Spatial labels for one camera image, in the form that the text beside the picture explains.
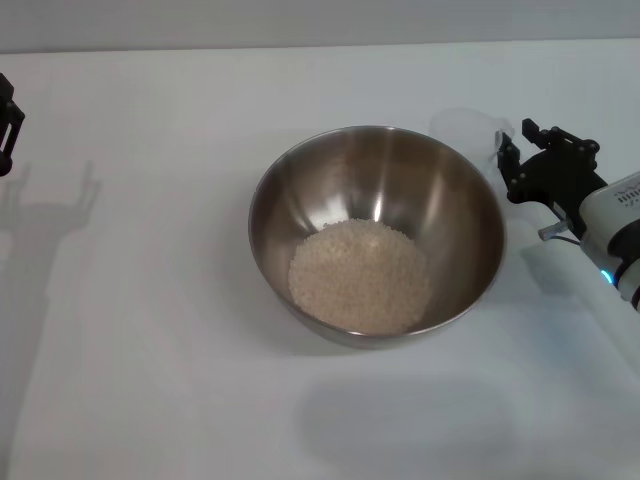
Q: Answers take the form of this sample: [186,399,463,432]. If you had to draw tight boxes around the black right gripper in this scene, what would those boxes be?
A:
[495,118,609,237]

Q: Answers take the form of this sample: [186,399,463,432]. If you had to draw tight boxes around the clear plastic measuring cup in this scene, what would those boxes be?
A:
[430,106,517,172]

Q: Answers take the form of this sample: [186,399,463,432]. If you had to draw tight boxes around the stainless steel mixing bowl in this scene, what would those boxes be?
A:
[247,124,508,350]

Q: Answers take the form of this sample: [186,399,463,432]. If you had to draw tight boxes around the white rice grains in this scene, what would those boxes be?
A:
[287,218,432,336]

